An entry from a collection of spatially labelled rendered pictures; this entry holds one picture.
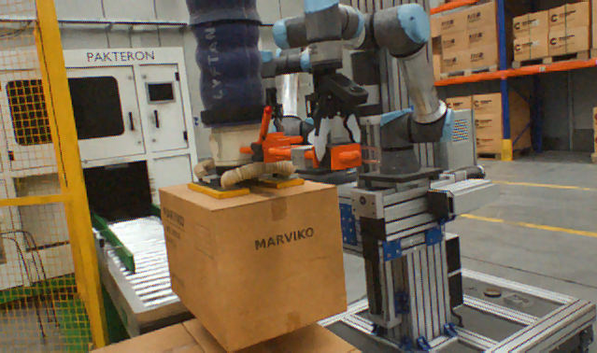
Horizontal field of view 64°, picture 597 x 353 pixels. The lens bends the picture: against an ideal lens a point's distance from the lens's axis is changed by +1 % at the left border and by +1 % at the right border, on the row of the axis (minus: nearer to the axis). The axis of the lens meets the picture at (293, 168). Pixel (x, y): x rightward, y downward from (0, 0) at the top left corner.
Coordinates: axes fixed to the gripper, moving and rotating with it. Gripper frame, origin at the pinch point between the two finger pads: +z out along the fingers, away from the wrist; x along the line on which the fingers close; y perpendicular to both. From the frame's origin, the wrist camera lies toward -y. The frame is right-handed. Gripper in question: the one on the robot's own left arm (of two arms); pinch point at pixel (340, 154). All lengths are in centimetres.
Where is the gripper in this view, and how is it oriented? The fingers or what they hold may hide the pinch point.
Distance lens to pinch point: 105.1
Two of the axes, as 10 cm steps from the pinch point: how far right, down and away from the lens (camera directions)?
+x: -8.8, 1.6, -4.6
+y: -4.7, -0.7, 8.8
